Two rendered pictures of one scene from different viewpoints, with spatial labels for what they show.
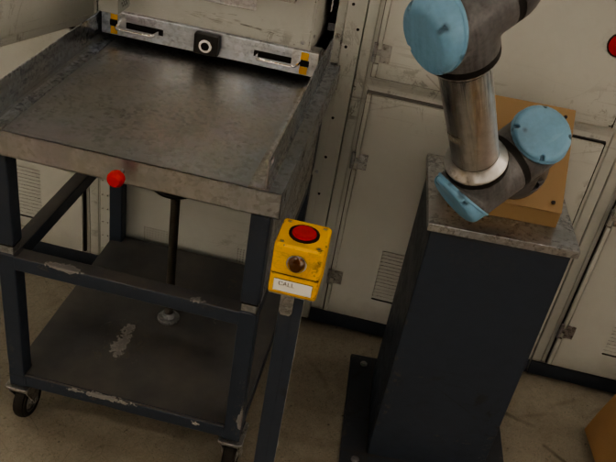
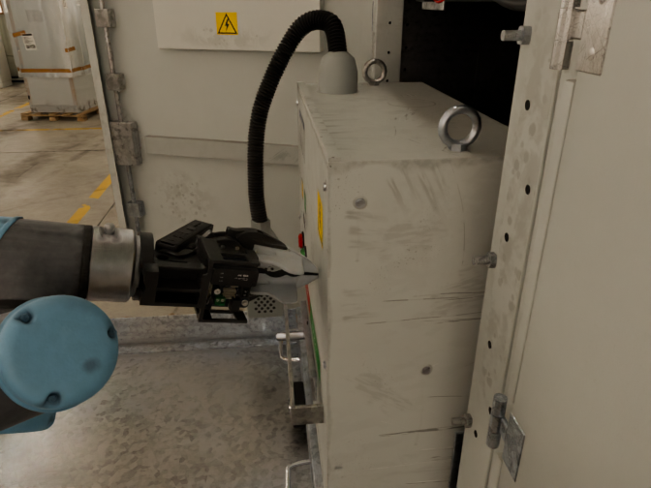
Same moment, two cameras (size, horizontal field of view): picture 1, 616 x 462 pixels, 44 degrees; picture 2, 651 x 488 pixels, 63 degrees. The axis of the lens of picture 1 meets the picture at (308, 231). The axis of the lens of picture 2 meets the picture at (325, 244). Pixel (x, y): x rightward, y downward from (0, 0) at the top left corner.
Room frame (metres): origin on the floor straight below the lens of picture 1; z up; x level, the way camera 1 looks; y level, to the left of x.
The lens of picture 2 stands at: (1.65, -0.38, 1.52)
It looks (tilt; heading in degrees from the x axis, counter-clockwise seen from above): 25 degrees down; 79
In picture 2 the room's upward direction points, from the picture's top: straight up
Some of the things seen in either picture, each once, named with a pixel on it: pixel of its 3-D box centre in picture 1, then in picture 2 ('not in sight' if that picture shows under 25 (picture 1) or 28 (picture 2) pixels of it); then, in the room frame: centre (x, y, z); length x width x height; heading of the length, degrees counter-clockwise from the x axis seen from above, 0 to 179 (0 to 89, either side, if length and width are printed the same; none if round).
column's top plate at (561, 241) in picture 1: (497, 202); not in sight; (1.51, -0.41, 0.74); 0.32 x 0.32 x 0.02; 88
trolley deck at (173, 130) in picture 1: (181, 101); (199, 445); (1.57, 0.33, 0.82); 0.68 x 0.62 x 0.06; 175
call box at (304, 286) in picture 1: (300, 258); not in sight; (1.01, 0.00, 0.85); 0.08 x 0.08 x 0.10; 85
